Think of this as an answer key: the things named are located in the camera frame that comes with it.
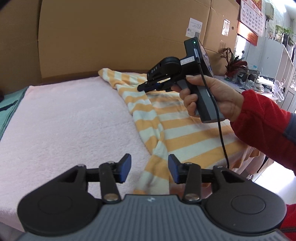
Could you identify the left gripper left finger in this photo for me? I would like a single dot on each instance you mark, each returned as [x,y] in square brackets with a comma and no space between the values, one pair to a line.
[110,174]

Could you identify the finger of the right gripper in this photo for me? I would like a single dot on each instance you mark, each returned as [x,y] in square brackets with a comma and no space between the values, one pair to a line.
[156,84]

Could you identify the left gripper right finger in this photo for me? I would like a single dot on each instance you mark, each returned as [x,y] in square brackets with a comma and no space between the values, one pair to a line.
[188,174]

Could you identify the orange white striped sweater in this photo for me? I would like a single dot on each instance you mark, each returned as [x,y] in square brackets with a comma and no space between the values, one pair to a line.
[166,128]

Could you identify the red sleeved right forearm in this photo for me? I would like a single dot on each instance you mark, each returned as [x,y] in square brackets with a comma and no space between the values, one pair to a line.
[263,125]

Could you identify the person's right hand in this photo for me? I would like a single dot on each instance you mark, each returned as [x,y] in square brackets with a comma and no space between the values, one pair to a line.
[228,100]

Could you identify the right cardboard box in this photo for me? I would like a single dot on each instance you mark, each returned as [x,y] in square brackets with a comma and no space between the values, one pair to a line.
[221,33]

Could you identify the red leafed potted plant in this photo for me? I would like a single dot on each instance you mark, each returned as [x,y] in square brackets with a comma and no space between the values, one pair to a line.
[234,63]

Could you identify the pink terry towel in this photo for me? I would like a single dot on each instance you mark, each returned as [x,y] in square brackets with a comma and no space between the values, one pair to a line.
[58,126]

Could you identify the large centre cardboard box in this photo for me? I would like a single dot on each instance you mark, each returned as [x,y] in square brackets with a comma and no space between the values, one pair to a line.
[79,37]

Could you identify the teal folded cloth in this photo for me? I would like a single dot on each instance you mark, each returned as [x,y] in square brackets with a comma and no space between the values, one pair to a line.
[9,105]

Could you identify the left cardboard box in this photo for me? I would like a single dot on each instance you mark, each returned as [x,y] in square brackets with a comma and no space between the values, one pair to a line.
[20,66]

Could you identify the red wall calendar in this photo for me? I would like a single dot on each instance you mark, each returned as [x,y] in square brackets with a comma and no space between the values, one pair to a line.
[250,24]

